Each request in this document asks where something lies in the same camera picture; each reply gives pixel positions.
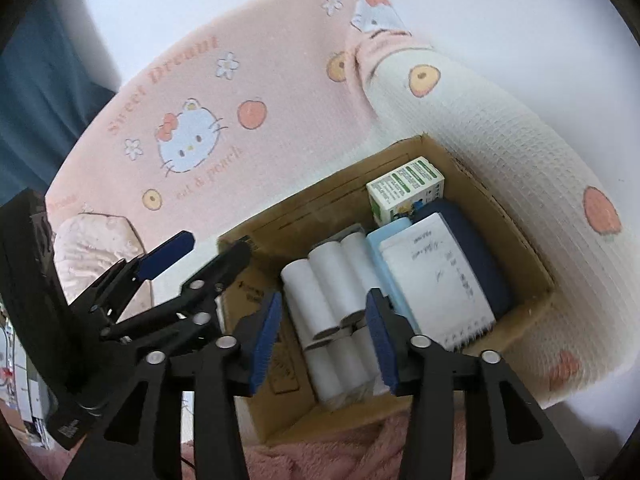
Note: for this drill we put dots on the pile of white rolls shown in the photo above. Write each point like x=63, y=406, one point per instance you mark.
x=325, y=280

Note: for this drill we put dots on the pale pink plush cushion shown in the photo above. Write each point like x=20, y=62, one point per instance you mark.
x=95, y=240

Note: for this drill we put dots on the white spiral notebook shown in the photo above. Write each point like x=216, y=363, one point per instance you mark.
x=435, y=280

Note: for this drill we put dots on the green and white carton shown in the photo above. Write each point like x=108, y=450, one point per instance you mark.
x=400, y=190

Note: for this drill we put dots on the pink fluffy cloth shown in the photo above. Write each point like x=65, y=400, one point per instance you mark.
x=325, y=455

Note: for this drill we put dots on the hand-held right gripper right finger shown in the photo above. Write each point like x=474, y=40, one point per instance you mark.
x=382, y=347

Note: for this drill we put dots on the brown cardboard box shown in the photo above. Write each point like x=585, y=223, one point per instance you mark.
x=515, y=265

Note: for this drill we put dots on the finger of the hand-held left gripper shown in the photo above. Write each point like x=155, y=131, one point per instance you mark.
x=220, y=272
x=165, y=256

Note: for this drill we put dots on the dark teal curtain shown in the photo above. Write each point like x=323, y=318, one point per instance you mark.
x=40, y=100

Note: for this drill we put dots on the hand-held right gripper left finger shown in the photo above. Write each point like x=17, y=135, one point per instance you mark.
x=265, y=342

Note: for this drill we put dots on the dark blue notebook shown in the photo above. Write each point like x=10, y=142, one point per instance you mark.
x=480, y=250

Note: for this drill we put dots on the pink printed cat blanket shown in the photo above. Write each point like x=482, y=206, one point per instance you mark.
x=280, y=85

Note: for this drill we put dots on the light blue book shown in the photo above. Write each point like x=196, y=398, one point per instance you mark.
x=385, y=255

